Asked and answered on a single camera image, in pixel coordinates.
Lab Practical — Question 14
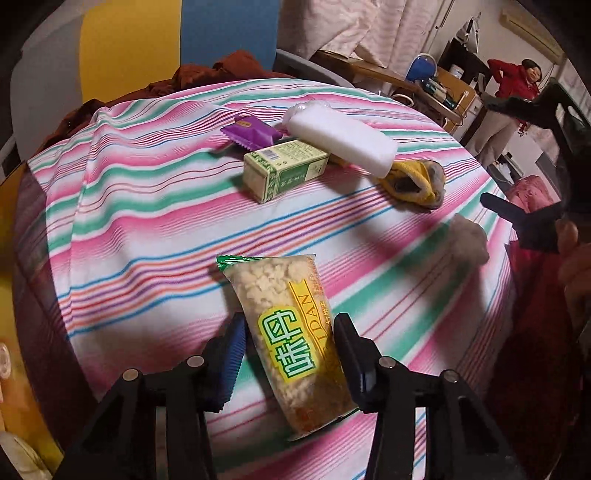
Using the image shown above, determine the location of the blue yellow grey chair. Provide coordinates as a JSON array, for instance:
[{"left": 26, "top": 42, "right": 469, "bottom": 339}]
[{"left": 10, "top": 1, "right": 349, "bottom": 160}]

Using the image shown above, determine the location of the operator hand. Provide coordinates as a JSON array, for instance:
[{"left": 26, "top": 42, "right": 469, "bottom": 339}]
[{"left": 555, "top": 219, "right": 591, "bottom": 332}]

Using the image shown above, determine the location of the person in red top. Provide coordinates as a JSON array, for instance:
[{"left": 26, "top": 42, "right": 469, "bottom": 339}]
[{"left": 466, "top": 59, "right": 542, "bottom": 169}]

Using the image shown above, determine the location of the purple snack packet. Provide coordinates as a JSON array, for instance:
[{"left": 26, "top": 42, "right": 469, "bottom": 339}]
[{"left": 221, "top": 115, "right": 283, "bottom": 151}]

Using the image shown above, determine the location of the yellow-label rice snack bag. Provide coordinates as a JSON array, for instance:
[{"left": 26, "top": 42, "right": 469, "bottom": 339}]
[{"left": 216, "top": 255, "right": 355, "bottom": 439}]

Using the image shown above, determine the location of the striped pink green tablecloth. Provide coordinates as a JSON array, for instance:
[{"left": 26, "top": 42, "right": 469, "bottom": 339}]
[{"left": 13, "top": 77, "right": 518, "bottom": 480}]

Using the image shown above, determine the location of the pink patterned curtain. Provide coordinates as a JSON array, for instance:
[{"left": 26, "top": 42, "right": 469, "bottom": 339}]
[{"left": 277, "top": 0, "right": 444, "bottom": 75}]

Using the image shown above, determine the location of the white soap bar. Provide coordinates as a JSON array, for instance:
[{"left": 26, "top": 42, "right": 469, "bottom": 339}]
[{"left": 283, "top": 101, "right": 398, "bottom": 179}]

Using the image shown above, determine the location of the wooden side table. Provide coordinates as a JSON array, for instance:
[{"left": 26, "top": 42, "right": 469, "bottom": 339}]
[{"left": 311, "top": 50, "right": 462, "bottom": 126}]

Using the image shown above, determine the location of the beige blue sock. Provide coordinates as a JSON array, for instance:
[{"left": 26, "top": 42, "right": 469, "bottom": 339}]
[{"left": 448, "top": 214, "right": 490, "bottom": 267}]

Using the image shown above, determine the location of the yellow patterned sock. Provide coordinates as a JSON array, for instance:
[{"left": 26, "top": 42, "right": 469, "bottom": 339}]
[{"left": 329, "top": 154, "right": 446, "bottom": 210}]

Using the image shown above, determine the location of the green small carton box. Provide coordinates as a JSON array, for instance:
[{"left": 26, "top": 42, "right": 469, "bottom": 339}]
[{"left": 242, "top": 140, "right": 329, "bottom": 203}]

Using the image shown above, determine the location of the brown garment on chair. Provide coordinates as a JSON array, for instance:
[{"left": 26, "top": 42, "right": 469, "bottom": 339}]
[{"left": 37, "top": 50, "right": 291, "bottom": 153}]

